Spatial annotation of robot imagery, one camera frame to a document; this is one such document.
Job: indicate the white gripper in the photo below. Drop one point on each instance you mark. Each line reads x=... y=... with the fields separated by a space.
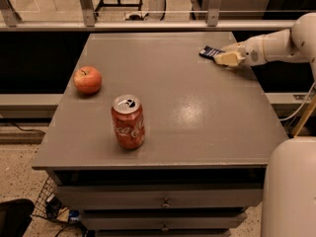
x=253 y=52

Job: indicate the blue rxbar blueberry wrapper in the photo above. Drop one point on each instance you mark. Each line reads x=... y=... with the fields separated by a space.
x=209 y=52

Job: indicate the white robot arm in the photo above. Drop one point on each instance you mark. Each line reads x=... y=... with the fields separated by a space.
x=289 y=200

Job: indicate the red coca-cola can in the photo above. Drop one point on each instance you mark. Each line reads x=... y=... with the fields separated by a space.
x=128 y=121

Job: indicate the grey drawer cabinet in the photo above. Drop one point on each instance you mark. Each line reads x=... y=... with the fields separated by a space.
x=204 y=124

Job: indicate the top grey drawer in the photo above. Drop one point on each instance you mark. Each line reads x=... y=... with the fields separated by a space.
x=158 y=196

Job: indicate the grey drawer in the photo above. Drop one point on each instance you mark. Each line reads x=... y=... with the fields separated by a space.
x=158 y=196
x=162 y=220

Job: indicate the red apple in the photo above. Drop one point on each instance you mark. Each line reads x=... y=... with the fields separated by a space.
x=87 y=80

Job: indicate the metal railing with glass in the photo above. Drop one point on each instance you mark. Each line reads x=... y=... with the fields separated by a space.
x=155 y=15

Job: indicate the black chair corner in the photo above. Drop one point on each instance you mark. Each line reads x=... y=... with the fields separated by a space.
x=15 y=217

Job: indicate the wooden frame piece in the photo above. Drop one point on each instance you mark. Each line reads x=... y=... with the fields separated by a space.
x=305 y=117

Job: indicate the black stand frame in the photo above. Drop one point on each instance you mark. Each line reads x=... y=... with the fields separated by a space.
x=117 y=4

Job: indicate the wire mesh basket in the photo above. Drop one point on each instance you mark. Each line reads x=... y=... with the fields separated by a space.
x=47 y=205

